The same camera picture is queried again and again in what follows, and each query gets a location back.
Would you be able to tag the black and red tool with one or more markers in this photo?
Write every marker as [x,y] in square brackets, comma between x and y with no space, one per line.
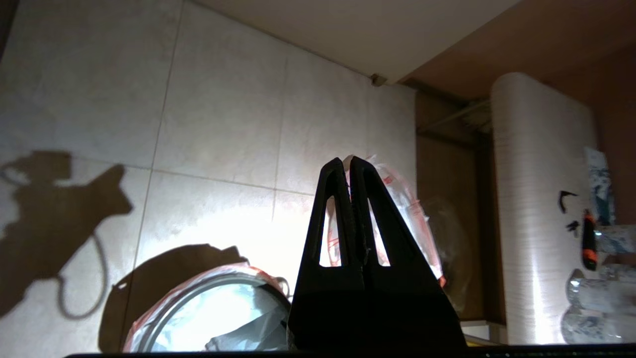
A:
[590,243]

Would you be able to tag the white patterned paper sheet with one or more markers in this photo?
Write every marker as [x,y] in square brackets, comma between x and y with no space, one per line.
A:
[601,189]

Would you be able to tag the clear glass cup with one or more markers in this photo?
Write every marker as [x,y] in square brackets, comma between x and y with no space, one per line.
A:
[601,293]
[591,325]

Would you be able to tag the light wood table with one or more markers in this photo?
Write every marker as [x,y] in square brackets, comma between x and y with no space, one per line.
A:
[531,223]

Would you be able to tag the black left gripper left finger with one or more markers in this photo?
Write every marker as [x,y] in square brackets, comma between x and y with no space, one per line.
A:
[323,298]

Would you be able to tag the new white red-edged trash bag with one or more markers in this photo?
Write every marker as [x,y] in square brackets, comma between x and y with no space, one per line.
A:
[238,318]

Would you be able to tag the clear patterned plastic bottle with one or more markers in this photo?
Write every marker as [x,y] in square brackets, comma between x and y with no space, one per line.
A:
[618,238]
[621,272]

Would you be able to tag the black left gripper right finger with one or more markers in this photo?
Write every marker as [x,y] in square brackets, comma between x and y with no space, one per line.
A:
[397,288]

